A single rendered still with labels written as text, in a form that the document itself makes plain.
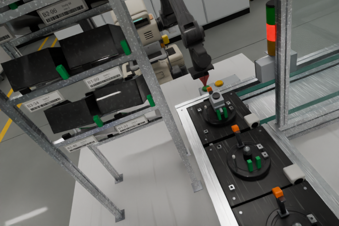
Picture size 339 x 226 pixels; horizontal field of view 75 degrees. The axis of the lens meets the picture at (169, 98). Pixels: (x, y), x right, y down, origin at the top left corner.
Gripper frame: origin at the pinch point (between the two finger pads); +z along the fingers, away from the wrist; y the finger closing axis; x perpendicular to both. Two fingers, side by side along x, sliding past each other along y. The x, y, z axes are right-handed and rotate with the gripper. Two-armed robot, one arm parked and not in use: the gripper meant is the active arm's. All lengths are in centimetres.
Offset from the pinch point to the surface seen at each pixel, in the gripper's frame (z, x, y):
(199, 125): 9.4, -13.7, -9.2
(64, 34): 20, 288, -136
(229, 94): 9.0, -2.3, 9.9
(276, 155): 9.7, -39.4, 9.9
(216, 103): -0.9, -16.3, -0.5
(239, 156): 7.8, -36.3, -1.6
